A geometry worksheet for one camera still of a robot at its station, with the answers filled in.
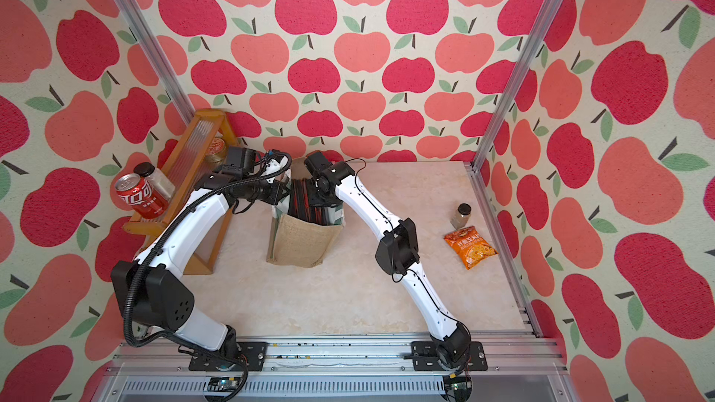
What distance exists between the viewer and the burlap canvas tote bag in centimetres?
76

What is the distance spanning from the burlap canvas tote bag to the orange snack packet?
0.42 metres

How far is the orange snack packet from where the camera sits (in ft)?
2.98
